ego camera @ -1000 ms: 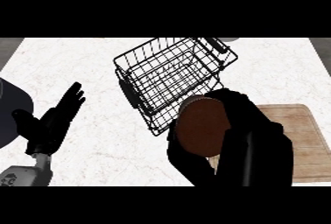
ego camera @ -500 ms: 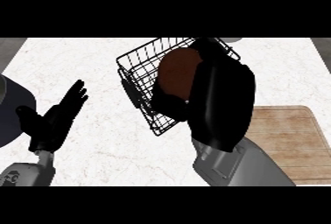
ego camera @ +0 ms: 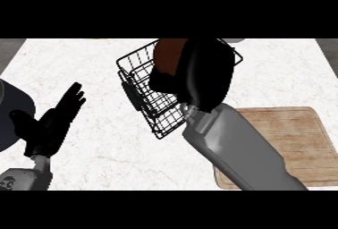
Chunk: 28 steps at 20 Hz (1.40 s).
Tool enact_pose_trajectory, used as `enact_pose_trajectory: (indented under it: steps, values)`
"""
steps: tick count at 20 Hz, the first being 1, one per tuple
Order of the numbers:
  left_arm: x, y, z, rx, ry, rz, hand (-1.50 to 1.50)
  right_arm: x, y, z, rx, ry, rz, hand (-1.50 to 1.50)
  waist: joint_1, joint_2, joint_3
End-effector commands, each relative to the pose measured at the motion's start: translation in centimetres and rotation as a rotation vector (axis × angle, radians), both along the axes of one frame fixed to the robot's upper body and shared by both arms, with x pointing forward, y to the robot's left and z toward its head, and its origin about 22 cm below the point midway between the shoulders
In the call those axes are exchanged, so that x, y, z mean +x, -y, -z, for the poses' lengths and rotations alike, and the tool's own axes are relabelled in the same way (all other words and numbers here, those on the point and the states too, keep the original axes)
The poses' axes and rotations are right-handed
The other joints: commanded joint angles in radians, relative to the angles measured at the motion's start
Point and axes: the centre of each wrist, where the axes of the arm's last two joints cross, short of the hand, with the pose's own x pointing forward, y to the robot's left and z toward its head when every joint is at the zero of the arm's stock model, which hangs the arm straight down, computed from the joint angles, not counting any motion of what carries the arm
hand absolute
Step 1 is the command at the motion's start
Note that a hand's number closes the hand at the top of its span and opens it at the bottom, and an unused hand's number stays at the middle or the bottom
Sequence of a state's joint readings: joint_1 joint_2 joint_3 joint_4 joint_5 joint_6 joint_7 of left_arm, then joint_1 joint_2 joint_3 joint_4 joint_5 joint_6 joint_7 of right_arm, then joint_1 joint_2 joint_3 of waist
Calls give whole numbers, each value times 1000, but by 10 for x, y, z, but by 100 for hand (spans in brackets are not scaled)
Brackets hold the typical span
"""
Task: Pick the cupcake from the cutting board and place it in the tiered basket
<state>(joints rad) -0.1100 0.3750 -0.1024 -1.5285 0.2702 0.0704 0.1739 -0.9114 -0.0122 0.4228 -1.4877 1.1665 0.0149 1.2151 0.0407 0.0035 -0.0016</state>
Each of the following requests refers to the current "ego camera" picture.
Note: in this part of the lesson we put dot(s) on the dark grey round object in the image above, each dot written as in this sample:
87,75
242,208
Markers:
11,116

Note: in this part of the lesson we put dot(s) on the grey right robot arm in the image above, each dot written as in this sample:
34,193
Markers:
238,146

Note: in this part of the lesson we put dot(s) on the wooden cutting board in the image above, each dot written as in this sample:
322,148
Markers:
299,143

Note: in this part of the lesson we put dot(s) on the brown cupcake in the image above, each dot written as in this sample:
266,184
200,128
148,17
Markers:
167,55

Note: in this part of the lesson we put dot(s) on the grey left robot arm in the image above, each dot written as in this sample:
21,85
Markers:
33,174

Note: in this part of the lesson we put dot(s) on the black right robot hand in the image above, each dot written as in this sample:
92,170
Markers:
207,77

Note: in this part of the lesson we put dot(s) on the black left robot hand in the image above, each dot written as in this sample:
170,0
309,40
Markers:
52,125

